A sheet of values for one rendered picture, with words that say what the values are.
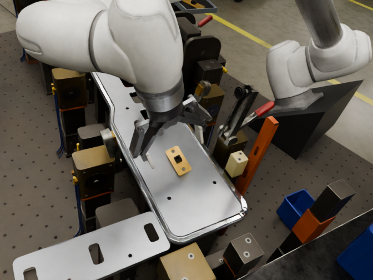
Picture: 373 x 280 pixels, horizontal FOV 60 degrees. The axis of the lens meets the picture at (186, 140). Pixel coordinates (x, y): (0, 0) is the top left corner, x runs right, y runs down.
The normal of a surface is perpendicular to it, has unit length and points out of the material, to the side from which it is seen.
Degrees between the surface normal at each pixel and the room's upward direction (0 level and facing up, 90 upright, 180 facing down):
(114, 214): 0
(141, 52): 96
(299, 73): 81
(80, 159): 0
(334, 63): 108
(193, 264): 0
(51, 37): 67
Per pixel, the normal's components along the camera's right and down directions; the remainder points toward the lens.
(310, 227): -0.87, 0.23
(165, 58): 0.55, 0.63
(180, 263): 0.17, -0.70
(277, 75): -0.60, 0.39
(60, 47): -0.29, 0.52
